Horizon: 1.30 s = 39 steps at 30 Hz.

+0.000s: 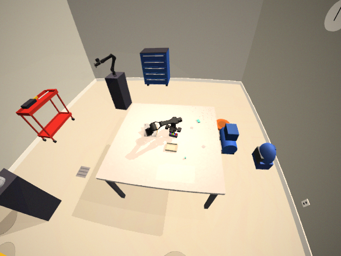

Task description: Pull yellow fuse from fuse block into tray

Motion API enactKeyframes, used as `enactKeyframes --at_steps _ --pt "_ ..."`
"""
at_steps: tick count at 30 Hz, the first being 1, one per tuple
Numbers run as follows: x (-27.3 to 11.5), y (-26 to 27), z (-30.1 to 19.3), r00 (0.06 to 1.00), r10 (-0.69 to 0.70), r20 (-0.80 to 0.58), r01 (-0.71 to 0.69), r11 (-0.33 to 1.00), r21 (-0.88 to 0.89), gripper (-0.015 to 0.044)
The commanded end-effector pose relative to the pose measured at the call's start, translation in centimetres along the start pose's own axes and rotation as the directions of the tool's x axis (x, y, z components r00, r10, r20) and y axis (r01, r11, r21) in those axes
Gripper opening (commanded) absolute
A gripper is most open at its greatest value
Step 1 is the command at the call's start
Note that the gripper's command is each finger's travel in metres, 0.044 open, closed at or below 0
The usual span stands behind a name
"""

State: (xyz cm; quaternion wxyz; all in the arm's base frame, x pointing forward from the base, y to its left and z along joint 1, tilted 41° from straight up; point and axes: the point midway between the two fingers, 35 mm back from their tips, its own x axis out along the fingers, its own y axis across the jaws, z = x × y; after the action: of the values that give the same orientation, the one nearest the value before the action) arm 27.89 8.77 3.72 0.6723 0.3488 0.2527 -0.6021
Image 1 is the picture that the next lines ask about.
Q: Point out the cream shallow tray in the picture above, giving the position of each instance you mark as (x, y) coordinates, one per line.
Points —
(172, 147)

